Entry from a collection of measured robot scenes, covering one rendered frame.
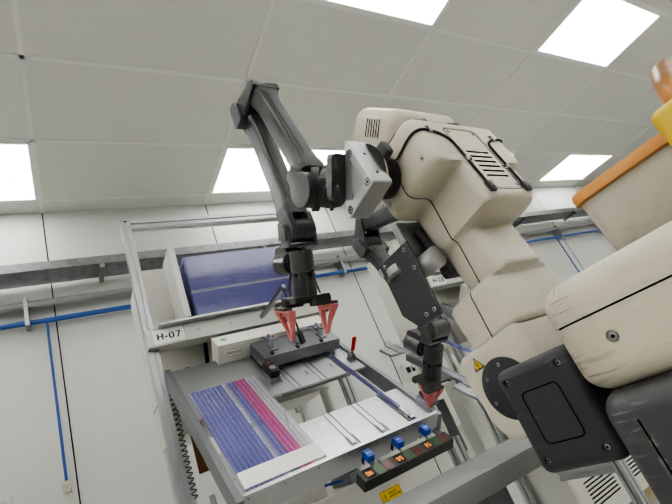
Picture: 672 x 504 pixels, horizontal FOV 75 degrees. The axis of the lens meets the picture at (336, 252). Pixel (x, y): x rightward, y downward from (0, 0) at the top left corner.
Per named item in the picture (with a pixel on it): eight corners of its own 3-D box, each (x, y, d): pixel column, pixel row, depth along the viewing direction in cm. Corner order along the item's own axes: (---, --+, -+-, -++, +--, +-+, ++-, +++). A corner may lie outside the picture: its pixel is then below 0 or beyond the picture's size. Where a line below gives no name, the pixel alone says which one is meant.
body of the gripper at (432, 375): (410, 382, 132) (412, 360, 130) (435, 373, 138) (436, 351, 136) (426, 392, 127) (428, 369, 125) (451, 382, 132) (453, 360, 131)
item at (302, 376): (365, 377, 174) (365, 365, 173) (197, 433, 138) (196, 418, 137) (321, 344, 201) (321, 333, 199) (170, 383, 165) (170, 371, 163)
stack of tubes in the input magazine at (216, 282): (310, 294, 201) (291, 244, 212) (197, 315, 173) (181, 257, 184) (300, 306, 211) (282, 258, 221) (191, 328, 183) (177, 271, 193)
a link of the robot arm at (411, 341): (430, 327, 124) (450, 322, 129) (401, 314, 133) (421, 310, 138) (425, 367, 126) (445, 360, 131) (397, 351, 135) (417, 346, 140)
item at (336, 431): (434, 422, 144) (435, 414, 143) (242, 508, 108) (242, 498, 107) (395, 394, 159) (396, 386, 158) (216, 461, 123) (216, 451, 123)
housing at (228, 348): (325, 350, 198) (326, 320, 194) (219, 379, 171) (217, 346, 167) (316, 343, 204) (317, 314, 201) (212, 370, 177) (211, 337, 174)
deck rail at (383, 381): (440, 429, 145) (442, 412, 143) (436, 431, 144) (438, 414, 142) (324, 343, 202) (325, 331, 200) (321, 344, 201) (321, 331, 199)
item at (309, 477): (436, 431, 144) (438, 412, 142) (245, 521, 108) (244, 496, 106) (433, 429, 145) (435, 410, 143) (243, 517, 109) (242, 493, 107)
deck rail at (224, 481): (245, 520, 108) (244, 500, 106) (237, 524, 107) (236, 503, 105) (170, 384, 165) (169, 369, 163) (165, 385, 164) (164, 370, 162)
